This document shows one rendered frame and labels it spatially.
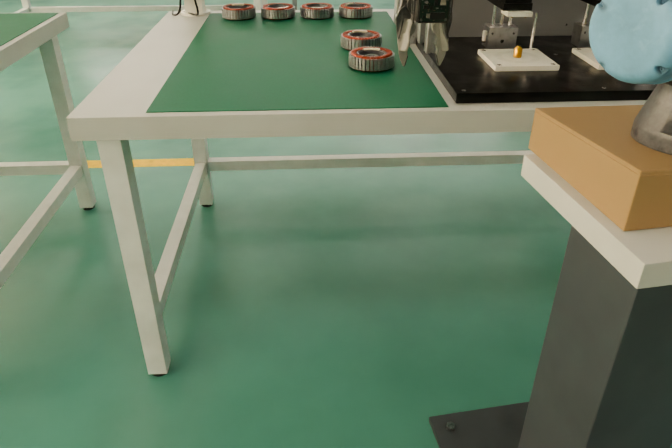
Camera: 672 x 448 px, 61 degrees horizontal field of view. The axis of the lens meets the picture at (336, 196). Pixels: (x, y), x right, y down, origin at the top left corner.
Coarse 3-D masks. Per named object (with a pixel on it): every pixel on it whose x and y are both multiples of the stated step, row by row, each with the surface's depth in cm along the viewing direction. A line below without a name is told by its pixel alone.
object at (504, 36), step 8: (488, 24) 148; (496, 24) 148; (504, 24) 148; (512, 24) 148; (488, 32) 146; (496, 32) 146; (504, 32) 146; (512, 32) 146; (488, 40) 146; (496, 40) 147; (504, 40) 147; (512, 40) 147; (488, 48) 148; (496, 48) 148; (504, 48) 148
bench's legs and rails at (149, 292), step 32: (128, 160) 122; (224, 160) 220; (256, 160) 220; (288, 160) 221; (320, 160) 222; (352, 160) 222; (384, 160) 223; (416, 160) 224; (448, 160) 225; (480, 160) 225; (512, 160) 226; (128, 192) 124; (192, 192) 198; (128, 224) 127; (128, 256) 132; (160, 288) 152; (160, 320) 145; (160, 352) 147
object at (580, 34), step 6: (576, 24) 149; (582, 24) 148; (588, 24) 148; (576, 30) 149; (582, 30) 147; (588, 30) 147; (576, 36) 149; (582, 36) 147; (588, 36) 147; (576, 42) 150; (582, 42) 148; (588, 42) 148
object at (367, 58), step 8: (360, 48) 141; (368, 48) 141; (376, 48) 141; (384, 48) 142; (352, 56) 136; (360, 56) 136; (368, 56) 135; (376, 56) 136; (384, 56) 135; (392, 56) 137; (352, 64) 137; (360, 64) 135; (368, 64) 135; (376, 64) 135; (384, 64) 135; (392, 64) 138
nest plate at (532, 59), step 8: (480, 56) 141; (488, 56) 137; (496, 56) 137; (504, 56) 137; (512, 56) 137; (528, 56) 137; (536, 56) 137; (544, 56) 137; (488, 64) 135; (496, 64) 131; (504, 64) 131; (512, 64) 131; (520, 64) 131; (528, 64) 131; (536, 64) 131; (544, 64) 131; (552, 64) 131
